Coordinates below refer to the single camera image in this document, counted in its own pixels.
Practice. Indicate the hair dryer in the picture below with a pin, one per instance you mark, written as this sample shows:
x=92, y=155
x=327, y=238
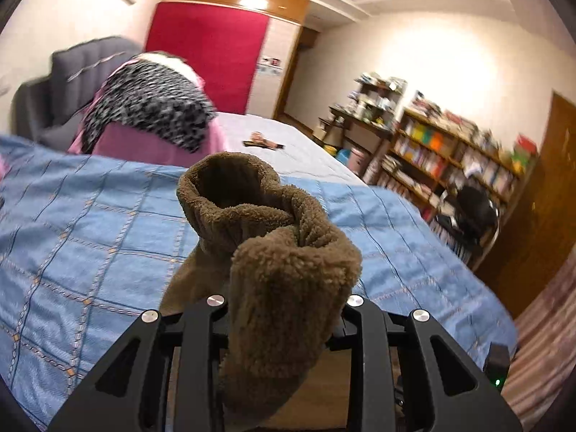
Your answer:
x=261, y=140

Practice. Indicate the pink bin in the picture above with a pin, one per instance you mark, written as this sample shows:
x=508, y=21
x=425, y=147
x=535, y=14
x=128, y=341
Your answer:
x=361, y=159

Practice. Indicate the black chair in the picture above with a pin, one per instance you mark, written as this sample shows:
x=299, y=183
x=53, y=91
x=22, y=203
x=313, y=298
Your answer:
x=472, y=207

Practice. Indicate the leopard print blanket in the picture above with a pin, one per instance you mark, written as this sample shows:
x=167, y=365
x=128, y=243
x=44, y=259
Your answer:
x=148, y=103

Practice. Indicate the wardrobe stickers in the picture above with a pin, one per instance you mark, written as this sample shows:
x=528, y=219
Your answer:
x=271, y=60

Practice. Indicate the pink blanket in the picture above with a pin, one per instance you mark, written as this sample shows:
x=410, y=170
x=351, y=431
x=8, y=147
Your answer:
x=135, y=144

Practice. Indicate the brown wooden door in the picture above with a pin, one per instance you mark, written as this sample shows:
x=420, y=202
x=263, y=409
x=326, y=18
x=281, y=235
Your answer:
x=540, y=216

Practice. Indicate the blue container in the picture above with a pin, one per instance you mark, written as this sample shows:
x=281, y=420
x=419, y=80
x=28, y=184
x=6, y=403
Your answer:
x=344, y=156

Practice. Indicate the red wardrobe panel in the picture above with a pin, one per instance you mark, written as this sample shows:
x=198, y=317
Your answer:
x=207, y=54

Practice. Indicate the wooden bookshelf with books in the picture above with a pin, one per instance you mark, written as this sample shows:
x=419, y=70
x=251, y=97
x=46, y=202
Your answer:
x=432, y=153

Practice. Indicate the small wooden desk shelf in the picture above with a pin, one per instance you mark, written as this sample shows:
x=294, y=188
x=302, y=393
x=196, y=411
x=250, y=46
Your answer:
x=378, y=99

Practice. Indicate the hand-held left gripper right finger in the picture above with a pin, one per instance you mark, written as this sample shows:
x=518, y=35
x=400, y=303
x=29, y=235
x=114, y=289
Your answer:
x=364, y=324

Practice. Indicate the lavender bedsheet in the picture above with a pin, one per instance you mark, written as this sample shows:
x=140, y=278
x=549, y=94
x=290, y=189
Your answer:
x=306, y=153

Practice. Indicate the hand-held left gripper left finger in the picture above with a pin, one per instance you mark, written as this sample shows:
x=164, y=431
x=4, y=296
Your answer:
x=204, y=324

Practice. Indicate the brown fleece pants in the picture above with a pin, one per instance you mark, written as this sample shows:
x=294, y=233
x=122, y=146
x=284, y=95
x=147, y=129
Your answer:
x=288, y=279

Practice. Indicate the grey padded headboard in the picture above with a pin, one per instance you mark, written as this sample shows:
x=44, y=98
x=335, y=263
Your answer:
x=58, y=99

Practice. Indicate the wooden desk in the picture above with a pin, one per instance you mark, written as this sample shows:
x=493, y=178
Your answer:
x=360, y=126

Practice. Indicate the wooden wardrobe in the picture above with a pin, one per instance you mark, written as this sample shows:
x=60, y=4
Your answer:
x=283, y=40

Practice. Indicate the blue checked quilt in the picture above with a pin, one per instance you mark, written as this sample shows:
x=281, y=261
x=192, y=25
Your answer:
x=90, y=216

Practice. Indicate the white cloth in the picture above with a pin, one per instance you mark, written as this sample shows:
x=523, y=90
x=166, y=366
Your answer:
x=180, y=63

